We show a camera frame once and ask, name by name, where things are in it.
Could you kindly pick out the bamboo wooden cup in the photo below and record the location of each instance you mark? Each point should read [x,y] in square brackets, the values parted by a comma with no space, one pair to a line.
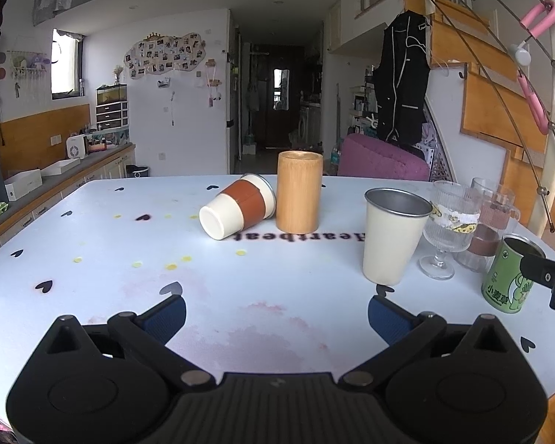
[299,192]

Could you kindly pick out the wooden staircase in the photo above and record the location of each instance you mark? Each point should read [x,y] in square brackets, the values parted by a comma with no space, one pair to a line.
[485,92]

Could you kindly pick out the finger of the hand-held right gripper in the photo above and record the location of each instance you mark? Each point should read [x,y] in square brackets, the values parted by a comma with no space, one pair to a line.
[543,270]

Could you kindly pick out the flat white box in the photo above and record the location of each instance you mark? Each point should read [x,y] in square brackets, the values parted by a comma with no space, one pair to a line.
[23,184]

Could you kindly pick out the window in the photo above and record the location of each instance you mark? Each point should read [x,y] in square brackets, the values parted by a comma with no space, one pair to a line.
[64,62]

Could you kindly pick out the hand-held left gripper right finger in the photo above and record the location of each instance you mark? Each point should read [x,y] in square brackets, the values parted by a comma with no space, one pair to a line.
[387,319]

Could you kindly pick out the small drawer organizer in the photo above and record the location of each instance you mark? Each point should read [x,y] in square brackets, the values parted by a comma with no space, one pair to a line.
[112,108]

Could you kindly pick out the clear glass mug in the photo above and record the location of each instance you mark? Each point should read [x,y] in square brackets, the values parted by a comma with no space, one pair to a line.
[490,226]

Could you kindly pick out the cream metal cup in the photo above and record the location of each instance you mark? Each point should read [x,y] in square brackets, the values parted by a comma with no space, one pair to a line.
[391,245]

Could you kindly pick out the small white appliance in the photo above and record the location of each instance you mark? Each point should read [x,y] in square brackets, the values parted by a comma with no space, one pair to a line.
[76,147]

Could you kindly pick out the white tray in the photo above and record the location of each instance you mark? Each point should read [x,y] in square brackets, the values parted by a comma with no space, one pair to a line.
[61,167]

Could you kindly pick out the cloud-shaped photo board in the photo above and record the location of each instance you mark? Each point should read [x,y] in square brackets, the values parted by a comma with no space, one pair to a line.
[164,55]

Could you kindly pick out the black waste bin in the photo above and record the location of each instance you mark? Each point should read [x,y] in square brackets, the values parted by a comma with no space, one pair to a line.
[138,170]

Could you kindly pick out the plastic water bottle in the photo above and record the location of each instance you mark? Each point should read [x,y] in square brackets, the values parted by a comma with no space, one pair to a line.
[335,154]

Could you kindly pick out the pink plastic hanger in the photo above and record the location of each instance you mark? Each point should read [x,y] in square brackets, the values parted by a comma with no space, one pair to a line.
[534,97]

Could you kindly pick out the green printed tin cup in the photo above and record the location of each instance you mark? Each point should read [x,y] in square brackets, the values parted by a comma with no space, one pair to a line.
[506,282]

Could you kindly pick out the black jacket with white trim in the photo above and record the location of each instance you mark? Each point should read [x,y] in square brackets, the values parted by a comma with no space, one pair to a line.
[402,78]

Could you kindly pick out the kitchen counter cabinet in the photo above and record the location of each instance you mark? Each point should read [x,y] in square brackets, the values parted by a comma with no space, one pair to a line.
[51,194]

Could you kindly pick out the white cup with brown sleeve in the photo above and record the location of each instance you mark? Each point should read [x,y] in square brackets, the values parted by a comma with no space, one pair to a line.
[240,208]

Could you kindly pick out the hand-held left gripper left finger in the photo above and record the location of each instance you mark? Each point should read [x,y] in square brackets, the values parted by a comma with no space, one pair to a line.
[166,318]

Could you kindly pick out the ribbed glass goblet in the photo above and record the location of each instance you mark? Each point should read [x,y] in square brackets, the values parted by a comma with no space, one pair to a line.
[451,226]

